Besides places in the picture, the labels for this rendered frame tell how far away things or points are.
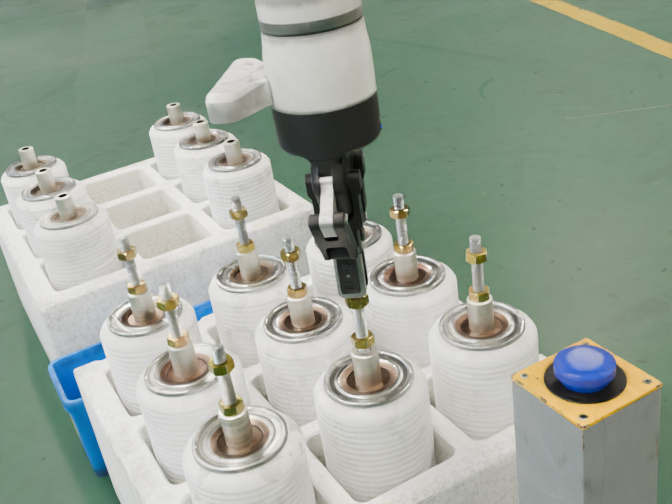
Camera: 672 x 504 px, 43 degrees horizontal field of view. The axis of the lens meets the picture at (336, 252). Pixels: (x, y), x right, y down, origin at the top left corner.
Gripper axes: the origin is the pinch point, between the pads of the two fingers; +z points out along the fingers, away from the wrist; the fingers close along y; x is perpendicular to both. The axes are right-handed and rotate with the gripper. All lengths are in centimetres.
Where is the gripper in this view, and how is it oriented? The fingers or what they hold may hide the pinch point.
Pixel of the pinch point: (351, 269)
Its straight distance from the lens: 66.9
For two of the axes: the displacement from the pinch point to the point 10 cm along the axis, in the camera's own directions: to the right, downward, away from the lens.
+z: 1.5, 8.7, 4.6
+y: 1.3, -4.8, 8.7
